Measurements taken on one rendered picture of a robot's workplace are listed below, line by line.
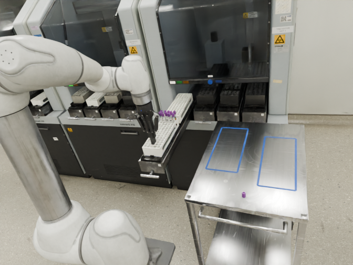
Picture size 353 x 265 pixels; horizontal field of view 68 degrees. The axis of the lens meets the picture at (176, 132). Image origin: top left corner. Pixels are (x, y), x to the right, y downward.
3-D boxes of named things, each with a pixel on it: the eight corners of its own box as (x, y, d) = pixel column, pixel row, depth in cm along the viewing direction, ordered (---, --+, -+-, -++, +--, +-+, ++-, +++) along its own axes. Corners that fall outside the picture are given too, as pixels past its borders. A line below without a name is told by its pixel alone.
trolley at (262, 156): (226, 210, 197) (218, 117, 152) (293, 222, 179) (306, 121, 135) (203, 304, 146) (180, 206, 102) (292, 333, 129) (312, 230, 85)
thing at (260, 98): (265, 102, 158) (265, 93, 154) (265, 104, 156) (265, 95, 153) (245, 102, 162) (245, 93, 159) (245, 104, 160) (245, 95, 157)
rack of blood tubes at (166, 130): (164, 125, 158) (162, 117, 154) (179, 126, 154) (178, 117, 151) (144, 157, 135) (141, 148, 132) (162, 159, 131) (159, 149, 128)
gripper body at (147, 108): (154, 97, 122) (158, 114, 127) (138, 97, 125) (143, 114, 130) (148, 105, 116) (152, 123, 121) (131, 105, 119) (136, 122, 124)
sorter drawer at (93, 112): (126, 80, 252) (124, 71, 247) (139, 80, 247) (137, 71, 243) (82, 120, 196) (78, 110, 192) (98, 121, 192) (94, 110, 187)
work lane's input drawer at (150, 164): (180, 107, 189) (178, 96, 184) (198, 107, 184) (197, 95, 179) (137, 177, 133) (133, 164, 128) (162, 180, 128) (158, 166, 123)
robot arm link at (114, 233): (142, 285, 85) (124, 245, 74) (93, 278, 90) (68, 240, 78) (155, 240, 98) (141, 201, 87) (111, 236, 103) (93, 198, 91)
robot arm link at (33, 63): (81, 38, 66) (37, 43, 70) (23, 18, 49) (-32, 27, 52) (86, 90, 68) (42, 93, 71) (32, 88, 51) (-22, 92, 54)
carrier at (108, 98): (120, 102, 193) (118, 94, 190) (119, 103, 191) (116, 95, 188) (107, 102, 197) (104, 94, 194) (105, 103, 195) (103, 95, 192)
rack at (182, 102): (179, 101, 182) (178, 93, 178) (193, 101, 178) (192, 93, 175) (165, 124, 159) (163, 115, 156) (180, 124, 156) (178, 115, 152)
